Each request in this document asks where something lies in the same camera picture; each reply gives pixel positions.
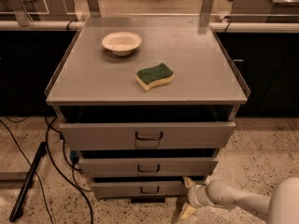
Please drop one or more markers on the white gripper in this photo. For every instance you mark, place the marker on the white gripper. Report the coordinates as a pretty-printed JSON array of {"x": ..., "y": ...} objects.
[{"x": 194, "y": 196}]

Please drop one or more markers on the grey bottom drawer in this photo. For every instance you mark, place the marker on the grey bottom drawer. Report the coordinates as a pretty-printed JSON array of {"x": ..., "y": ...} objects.
[{"x": 139, "y": 189}]

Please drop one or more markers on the grey drawer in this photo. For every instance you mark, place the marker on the grey drawer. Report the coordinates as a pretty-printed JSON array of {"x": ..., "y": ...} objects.
[
  {"x": 147, "y": 167},
  {"x": 139, "y": 189},
  {"x": 129, "y": 136}
]

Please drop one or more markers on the grey middle drawer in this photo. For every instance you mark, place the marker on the grey middle drawer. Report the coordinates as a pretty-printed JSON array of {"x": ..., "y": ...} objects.
[{"x": 147, "y": 167}]

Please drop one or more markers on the grey top drawer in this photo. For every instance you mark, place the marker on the grey top drawer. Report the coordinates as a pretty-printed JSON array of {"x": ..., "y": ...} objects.
[{"x": 129, "y": 136}]

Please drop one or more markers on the grey metal drawer cabinet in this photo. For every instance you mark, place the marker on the grey metal drawer cabinet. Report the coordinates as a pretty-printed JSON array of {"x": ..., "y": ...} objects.
[{"x": 146, "y": 102}]

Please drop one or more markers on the green and yellow sponge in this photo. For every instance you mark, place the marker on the green and yellow sponge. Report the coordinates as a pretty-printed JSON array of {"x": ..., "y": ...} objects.
[{"x": 151, "y": 77}]

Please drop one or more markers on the black bar on floor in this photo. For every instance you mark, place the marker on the black bar on floor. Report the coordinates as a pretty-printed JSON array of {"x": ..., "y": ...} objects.
[{"x": 17, "y": 208}]

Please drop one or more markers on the white paper bowl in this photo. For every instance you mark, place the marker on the white paper bowl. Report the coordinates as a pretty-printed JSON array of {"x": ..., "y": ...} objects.
[{"x": 121, "y": 43}]

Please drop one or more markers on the background desk right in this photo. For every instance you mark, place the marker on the background desk right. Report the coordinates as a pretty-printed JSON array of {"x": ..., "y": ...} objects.
[{"x": 268, "y": 11}]

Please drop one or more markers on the background desk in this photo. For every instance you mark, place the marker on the background desk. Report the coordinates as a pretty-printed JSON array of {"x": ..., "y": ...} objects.
[
  {"x": 65, "y": 17},
  {"x": 268, "y": 11}
]

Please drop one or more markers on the background desk left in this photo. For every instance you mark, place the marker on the background desk left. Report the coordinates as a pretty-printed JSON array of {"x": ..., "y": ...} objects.
[{"x": 65, "y": 17}]

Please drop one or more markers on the right metal post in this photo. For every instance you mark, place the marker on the right metal post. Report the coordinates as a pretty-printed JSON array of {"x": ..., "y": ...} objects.
[{"x": 206, "y": 7}]

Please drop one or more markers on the centre-left metal post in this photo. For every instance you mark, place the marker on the centre-left metal post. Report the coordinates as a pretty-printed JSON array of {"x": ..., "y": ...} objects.
[{"x": 94, "y": 8}]

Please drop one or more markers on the left metal post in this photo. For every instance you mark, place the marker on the left metal post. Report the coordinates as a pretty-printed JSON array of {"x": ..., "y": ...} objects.
[{"x": 22, "y": 18}]

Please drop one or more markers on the white horizontal rail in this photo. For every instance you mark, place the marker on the white horizontal rail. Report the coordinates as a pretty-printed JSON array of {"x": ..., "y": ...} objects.
[{"x": 234, "y": 27}]

